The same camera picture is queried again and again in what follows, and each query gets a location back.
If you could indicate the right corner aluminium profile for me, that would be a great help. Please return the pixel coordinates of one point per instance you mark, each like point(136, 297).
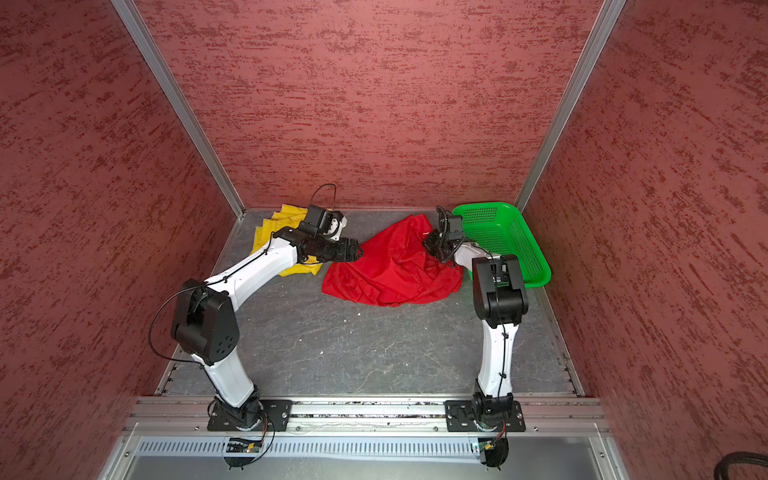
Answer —
point(599, 34)

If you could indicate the aluminium mounting rail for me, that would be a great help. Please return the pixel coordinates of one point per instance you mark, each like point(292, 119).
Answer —
point(402, 415)

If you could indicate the right circuit board with wires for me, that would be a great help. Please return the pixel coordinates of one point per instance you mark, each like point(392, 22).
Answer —
point(493, 453)

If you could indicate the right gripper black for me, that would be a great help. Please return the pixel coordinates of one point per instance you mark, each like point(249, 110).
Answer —
point(428, 241)

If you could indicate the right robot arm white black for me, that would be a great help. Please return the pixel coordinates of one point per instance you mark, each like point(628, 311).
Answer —
point(500, 302)

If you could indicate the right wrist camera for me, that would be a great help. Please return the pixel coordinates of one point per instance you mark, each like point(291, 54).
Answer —
point(452, 228)

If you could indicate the circuit board with wires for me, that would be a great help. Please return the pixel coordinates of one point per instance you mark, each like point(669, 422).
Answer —
point(493, 453)
point(241, 452)

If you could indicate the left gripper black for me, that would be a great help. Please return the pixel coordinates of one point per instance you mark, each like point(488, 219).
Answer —
point(341, 255)

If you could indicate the yellow shorts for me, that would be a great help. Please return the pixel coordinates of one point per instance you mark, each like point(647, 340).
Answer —
point(288, 216)

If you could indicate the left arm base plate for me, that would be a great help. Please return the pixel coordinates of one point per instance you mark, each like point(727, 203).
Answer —
point(253, 417)

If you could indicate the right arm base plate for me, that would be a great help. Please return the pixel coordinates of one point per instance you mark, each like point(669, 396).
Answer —
point(459, 415)

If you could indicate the left circuit board with wires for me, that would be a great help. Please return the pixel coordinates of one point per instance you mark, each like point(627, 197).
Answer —
point(241, 452)

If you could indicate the white perforated vent strip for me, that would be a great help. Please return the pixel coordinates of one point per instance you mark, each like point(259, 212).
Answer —
point(441, 449)

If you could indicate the red shorts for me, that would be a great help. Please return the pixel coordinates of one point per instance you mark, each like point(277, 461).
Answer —
point(395, 269)

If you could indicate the corner aluminium profile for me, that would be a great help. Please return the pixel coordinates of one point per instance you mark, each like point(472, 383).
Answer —
point(599, 34)
point(148, 48)

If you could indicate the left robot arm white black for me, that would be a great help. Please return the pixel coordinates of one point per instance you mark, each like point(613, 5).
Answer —
point(206, 329)

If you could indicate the left corner aluminium profile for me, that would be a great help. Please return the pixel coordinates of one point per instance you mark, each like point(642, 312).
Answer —
point(148, 48)

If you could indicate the green plastic basket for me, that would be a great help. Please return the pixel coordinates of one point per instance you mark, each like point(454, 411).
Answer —
point(501, 229)

